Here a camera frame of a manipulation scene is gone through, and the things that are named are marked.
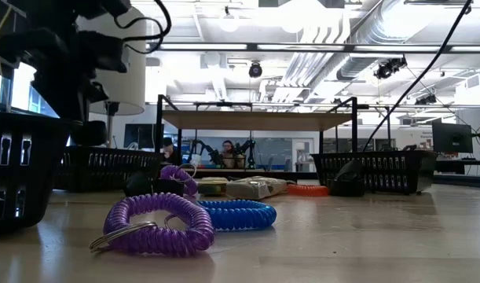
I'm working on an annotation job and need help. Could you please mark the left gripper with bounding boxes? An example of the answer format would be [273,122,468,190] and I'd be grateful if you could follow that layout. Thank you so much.
[29,61,109,123]

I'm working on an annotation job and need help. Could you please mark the black slotted plastic basket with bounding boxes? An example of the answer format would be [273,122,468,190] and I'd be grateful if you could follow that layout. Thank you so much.
[310,149,439,196]
[53,145,165,193]
[0,111,82,233]

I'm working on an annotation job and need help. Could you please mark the black round object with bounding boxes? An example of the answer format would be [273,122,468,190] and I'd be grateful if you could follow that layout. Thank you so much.
[123,171,156,197]

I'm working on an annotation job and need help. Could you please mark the purple coil wrist keychain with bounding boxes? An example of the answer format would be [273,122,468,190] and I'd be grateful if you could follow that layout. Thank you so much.
[89,192,217,259]
[159,164,200,197]

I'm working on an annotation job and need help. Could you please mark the yellow crayon box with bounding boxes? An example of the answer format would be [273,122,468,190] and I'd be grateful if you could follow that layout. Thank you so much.
[196,176,230,197]

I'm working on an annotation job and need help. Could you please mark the beige package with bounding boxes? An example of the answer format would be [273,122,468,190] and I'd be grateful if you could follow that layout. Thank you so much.
[225,175,288,201]

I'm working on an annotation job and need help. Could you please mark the blue coil wrist keychain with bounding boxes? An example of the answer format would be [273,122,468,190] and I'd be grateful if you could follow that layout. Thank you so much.
[196,199,278,233]

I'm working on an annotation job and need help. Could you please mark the red coil wrist keychain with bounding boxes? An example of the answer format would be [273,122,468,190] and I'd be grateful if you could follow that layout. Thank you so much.
[286,183,331,198]

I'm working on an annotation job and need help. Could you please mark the black binder clip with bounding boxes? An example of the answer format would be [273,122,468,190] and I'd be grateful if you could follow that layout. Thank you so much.
[328,158,367,198]

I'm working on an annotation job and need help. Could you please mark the dark monitor on arm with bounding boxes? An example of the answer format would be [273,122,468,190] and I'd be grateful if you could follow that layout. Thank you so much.
[431,120,480,174]

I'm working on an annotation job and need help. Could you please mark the table lamp with white shade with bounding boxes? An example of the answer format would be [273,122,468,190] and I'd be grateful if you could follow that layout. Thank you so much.
[75,6,148,149]

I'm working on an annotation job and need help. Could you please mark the person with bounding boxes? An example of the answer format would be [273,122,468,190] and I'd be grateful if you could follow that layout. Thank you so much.
[162,137,182,166]
[219,139,241,169]

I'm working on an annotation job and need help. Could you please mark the wooden shelf riser black legs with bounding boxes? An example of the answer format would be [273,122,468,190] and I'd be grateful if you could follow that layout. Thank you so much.
[156,94,359,180]

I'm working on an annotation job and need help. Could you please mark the black ceiling spotlight cluster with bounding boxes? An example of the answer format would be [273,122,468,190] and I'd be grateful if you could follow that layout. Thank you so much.
[373,56,409,80]

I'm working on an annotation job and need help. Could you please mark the dark wall screen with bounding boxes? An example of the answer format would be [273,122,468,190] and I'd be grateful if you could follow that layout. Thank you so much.
[123,123,165,150]

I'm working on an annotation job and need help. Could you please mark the black ceiling dome camera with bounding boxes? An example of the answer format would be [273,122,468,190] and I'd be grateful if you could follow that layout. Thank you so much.
[247,61,264,79]

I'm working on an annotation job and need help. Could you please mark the black ceiling light rail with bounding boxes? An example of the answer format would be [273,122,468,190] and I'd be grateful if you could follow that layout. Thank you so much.
[145,42,480,55]

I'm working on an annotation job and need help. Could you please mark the black hanging cable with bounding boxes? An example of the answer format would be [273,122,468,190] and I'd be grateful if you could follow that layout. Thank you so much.
[361,0,475,153]

